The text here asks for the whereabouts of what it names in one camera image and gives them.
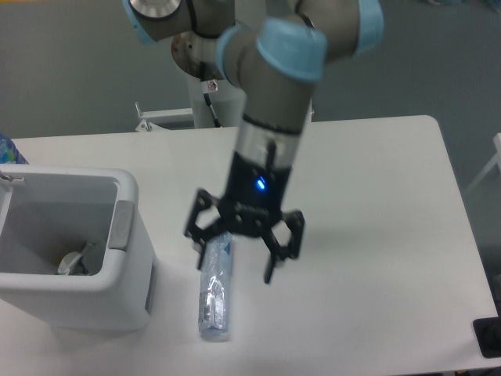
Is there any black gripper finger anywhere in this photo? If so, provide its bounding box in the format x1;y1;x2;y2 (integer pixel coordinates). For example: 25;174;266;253
183;188;232;270
261;211;305;284

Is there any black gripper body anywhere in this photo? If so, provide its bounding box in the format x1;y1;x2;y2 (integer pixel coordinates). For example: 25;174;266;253
218;153;292;238

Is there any crushed clear plastic bottle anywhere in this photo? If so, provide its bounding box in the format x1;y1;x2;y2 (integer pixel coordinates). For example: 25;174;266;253
198;232;232;342

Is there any white face mask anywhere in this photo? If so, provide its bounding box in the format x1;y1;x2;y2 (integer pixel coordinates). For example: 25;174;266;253
75;240;106;276

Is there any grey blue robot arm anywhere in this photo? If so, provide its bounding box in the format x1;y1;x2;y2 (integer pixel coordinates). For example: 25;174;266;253
123;1;384;283

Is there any white open trash can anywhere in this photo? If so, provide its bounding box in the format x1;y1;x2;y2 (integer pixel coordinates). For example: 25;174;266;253
1;164;157;331

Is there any trash inside the can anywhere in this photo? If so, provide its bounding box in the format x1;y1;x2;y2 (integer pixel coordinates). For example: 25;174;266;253
56;251;85;276

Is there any black clamp at table edge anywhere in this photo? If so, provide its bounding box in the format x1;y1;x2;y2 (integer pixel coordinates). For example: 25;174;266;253
473;316;500;359

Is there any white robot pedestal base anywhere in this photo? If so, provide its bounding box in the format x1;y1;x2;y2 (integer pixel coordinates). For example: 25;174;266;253
134;31;316;133

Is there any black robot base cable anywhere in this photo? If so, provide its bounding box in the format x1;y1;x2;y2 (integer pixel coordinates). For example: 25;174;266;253
198;60;223;129

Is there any white frame at right edge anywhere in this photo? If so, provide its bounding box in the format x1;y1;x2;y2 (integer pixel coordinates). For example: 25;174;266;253
465;133;500;194

